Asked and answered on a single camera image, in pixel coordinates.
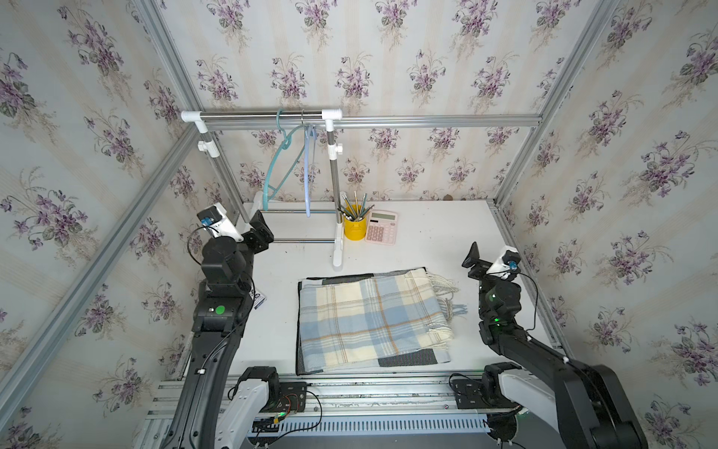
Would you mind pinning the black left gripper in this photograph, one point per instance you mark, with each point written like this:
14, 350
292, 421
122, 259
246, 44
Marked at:
262, 230

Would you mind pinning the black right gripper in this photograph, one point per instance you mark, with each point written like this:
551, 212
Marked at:
472, 260

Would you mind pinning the teal plastic hanger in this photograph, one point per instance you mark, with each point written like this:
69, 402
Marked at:
273, 181

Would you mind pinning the black white checkered scarf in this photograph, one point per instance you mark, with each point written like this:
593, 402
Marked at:
406, 357

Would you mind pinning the light blue plastic hanger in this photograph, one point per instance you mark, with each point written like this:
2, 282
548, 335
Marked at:
307, 174

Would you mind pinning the blue cream plaid scarf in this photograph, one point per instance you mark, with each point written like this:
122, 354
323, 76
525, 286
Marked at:
373, 317

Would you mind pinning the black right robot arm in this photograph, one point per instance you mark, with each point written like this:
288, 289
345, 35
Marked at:
585, 404

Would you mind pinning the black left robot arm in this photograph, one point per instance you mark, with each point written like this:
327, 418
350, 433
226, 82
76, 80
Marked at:
209, 414

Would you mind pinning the red blue white packet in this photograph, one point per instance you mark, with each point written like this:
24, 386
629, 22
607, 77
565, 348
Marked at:
259, 299

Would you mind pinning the yellow pencil cup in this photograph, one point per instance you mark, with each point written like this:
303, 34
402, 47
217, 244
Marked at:
355, 230

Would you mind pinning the bundle of pencils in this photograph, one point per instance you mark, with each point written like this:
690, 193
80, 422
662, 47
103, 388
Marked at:
354, 211

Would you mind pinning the pink calculator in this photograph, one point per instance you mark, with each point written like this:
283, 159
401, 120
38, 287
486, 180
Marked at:
382, 227

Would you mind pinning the white metal clothes rack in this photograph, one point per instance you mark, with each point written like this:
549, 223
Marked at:
287, 123

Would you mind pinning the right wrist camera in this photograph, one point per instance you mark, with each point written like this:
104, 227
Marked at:
506, 266

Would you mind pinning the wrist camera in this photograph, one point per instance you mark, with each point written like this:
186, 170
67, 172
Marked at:
506, 266
215, 219

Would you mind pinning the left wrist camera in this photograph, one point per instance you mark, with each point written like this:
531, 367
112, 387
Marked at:
215, 219

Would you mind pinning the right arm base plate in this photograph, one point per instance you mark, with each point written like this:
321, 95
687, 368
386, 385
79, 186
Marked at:
468, 395

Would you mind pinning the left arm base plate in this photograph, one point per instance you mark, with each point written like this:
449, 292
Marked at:
289, 395

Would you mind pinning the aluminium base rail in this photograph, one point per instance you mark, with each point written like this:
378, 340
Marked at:
343, 407

